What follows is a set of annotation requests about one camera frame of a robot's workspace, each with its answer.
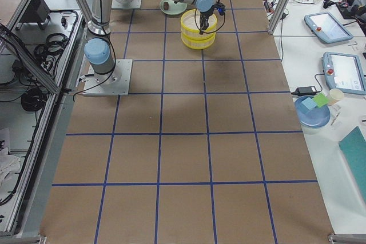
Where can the yellow bottom steamer layer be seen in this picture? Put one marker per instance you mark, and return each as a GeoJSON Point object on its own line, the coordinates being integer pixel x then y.
{"type": "Point", "coordinates": [197, 44]}

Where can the blue sponge block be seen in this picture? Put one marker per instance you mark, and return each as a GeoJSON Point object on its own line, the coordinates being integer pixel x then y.
{"type": "Point", "coordinates": [308, 104]}

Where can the beige cup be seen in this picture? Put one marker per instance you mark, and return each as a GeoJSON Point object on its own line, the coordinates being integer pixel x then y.
{"type": "Point", "coordinates": [334, 96]}

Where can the blue plate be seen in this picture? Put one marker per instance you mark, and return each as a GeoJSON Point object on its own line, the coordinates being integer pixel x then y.
{"type": "Point", "coordinates": [316, 118]}

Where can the light green plate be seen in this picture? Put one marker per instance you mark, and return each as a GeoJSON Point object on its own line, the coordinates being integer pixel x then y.
{"type": "Point", "coordinates": [174, 8]}

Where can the black power adapter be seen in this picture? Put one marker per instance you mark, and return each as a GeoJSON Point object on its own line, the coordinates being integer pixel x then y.
{"type": "Point", "coordinates": [305, 90]}

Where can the aluminium frame post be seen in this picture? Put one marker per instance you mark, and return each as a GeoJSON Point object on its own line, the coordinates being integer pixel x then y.
{"type": "Point", "coordinates": [281, 1]}

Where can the lower teach pendant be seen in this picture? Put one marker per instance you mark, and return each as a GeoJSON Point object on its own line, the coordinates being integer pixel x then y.
{"type": "Point", "coordinates": [344, 72]}

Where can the teal board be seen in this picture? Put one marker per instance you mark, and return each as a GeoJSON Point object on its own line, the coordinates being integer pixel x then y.
{"type": "Point", "coordinates": [353, 148]}

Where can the teach pendant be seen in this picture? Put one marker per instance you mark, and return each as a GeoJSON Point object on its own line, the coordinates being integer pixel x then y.
{"type": "Point", "coordinates": [344, 72]}
{"type": "Point", "coordinates": [327, 28]}

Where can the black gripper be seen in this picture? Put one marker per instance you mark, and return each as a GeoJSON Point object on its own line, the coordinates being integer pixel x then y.
{"type": "Point", "coordinates": [205, 16]}

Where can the yellow steamer layer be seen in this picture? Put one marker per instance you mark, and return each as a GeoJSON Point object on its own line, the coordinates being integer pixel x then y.
{"type": "Point", "coordinates": [190, 25]}
{"type": "Point", "coordinates": [197, 44]}

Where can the upper teach pendant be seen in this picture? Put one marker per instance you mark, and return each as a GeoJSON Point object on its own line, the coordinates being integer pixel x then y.
{"type": "Point", "coordinates": [327, 28]}

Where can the yellow top steamer layer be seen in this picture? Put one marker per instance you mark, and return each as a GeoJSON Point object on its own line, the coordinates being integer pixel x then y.
{"type": "Point", "coordinates": [190, 25]}

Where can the aluminium side rail frame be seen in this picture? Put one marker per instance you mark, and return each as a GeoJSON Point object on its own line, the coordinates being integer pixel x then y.
{"type": "Point", "coordinates": [41, 57]}

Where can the green sponge block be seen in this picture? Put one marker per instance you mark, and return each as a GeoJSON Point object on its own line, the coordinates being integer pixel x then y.
{"type": "Point", "coordinates": [320, 100]}

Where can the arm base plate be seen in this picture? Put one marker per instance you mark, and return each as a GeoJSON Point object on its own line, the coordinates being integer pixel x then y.
{"type": "Point", "coordinates": [126, 4]}
{"type": "Point", "coordinates": [103, 85]}

